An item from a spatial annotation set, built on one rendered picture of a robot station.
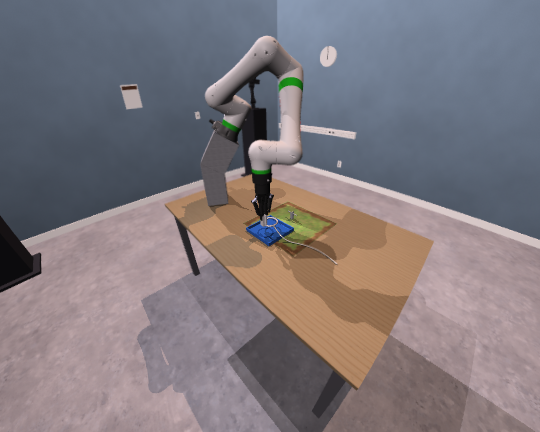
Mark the blue tray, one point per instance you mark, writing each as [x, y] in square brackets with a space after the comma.
[269, 235]

